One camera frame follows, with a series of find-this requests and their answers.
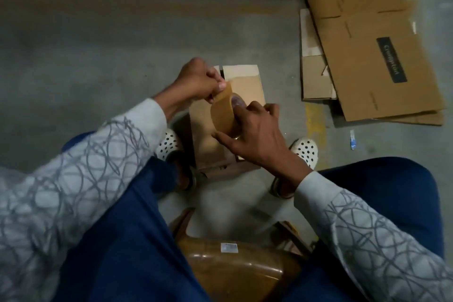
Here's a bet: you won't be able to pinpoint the person's left forearm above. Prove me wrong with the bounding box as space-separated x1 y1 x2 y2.
0 82 188 302

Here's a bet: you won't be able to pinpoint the small brown cardboard box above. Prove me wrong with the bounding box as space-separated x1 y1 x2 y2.
187 64 266 172

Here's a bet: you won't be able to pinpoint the large flat black-label cardboard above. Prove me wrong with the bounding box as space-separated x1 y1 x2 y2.
303 0 447 124

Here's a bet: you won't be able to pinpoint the flat brown cardboard sheet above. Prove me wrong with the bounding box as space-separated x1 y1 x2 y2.
393 109 447 127

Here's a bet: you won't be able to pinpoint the person's right forearm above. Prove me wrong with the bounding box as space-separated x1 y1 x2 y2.
272 157 453 302

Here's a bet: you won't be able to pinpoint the brown plastic-wrapped stool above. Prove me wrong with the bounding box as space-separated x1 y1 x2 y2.
170 206 312 302

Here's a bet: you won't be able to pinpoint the person's right white clog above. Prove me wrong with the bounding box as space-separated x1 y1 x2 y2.
271 137 319 199

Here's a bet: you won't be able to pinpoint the person's left hand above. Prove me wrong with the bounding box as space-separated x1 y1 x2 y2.
172 58 227 104

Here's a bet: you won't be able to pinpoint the person's right hand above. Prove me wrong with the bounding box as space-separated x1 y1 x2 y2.
211 101 312 187

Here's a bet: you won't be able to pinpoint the small cardboard box being taped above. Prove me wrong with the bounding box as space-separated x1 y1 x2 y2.
299 8 338 101

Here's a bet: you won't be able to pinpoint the person's left white clog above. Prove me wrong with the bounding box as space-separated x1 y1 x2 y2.
156 128 193 192

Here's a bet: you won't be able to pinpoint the person's blue trousers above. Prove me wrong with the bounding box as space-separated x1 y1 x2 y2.
53 132 447 302

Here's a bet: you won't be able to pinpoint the brown packing tape roll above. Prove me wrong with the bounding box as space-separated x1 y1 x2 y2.
210 84 247 136

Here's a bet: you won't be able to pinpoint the person's white clog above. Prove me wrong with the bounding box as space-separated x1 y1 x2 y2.
156 128 193 192
271 137 319 199

